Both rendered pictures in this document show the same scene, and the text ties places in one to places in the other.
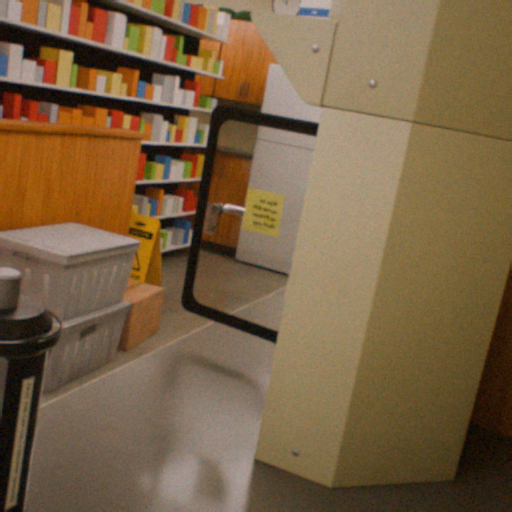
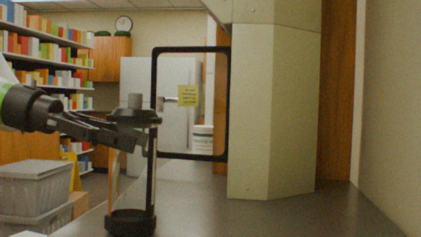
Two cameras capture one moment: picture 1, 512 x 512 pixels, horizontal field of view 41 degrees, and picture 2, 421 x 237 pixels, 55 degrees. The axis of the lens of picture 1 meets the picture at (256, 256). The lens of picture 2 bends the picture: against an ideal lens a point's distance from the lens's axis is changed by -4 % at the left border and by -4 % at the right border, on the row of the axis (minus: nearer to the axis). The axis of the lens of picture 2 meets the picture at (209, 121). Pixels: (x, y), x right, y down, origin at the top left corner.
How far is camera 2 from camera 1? 40 cm
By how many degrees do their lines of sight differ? 16
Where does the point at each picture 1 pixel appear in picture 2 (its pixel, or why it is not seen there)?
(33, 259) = (16, 180)
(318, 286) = (245, 105)
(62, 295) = (37, 198)
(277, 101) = (128, 78)
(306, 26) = not seen: outside the picture
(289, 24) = not seen: outside the picture
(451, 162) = (290, 41)
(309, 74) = (223, 10)
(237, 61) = (100, 59)
